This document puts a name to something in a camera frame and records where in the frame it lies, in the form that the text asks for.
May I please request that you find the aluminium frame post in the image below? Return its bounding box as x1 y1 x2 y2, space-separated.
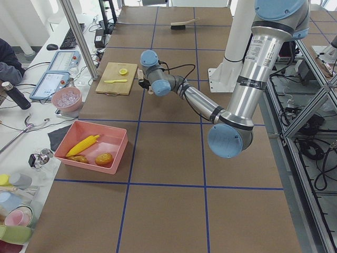
60 0 98 81

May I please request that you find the brown toy potato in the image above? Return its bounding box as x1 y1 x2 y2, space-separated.
95 153 114 166

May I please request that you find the black keyboard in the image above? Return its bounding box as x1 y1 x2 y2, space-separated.
59 28 77 50

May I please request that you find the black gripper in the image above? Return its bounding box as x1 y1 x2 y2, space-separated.
138 79 151 90

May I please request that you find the black water bottle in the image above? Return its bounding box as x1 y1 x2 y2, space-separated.
1 81 31 110

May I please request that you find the black power adapter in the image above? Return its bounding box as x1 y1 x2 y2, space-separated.
94 29 105 48

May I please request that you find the tan toy ginger root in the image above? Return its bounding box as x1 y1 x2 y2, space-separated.
66 155 89 164

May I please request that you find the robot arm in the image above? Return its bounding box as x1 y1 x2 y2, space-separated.
140 1 310 158

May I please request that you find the dark grey cloth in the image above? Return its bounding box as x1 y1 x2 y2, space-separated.
47 125 71 151

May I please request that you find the beige hand brush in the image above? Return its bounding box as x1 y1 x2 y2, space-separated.
171 17 200 30

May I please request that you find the yellow toy lemon slice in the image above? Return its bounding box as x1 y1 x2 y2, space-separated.
118 68 128 75

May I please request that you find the pink bowl with pieces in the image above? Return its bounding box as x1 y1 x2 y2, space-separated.
52 87 82 112

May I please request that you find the beige plastic dustpan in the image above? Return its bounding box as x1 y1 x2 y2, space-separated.
137 69 154 95

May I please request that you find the lower teach pendant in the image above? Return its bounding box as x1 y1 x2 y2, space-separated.
29 71 70 101

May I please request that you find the yellow toy knife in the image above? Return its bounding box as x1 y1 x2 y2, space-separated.
104 79 128 84

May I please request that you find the pink plastic bin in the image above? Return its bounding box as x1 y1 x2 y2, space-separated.
54 121 128 174

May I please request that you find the teach pendant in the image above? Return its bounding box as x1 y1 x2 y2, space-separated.
29 71 70 101
47 50 81 72

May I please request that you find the stack of coloured cups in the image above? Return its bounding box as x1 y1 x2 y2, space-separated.
0 173 36 253

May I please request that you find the black computer mouse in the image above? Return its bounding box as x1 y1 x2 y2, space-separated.
46 44 58 51

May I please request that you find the bamboo cutting board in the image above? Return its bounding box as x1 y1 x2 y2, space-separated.
95 62 137 95

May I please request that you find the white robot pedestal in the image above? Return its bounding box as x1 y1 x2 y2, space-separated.
208 0 255 93

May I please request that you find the yellow toy corn cob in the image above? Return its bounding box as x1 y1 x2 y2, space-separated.
65 135 100 157

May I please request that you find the upper teach pendant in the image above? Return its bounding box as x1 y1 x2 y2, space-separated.
47 50 81 72

